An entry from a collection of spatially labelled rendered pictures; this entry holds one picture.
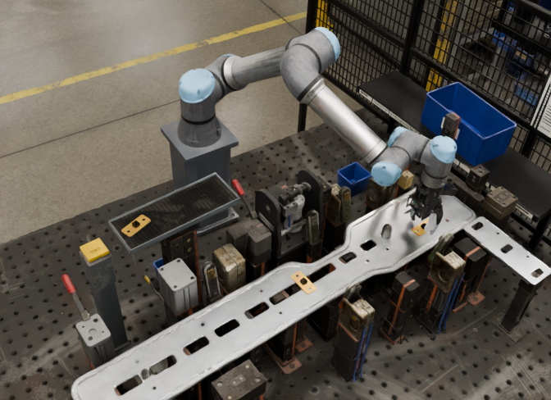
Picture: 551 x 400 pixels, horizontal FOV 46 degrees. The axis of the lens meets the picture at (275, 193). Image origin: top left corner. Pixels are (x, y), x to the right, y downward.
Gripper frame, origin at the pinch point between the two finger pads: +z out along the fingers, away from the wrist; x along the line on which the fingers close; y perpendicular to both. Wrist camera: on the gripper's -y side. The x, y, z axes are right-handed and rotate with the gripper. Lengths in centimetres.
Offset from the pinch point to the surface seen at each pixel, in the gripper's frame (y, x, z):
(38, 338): 115, -53, 33
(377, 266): 24.1, 3.9, 1.6
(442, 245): 7.7, 13.2, -6.6
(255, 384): 79, 15, -1
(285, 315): 58, 2, 2
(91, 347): 108, -17, -2
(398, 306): 22.2, 13.9, 12.8
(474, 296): -15.5, 19.4, 30.6
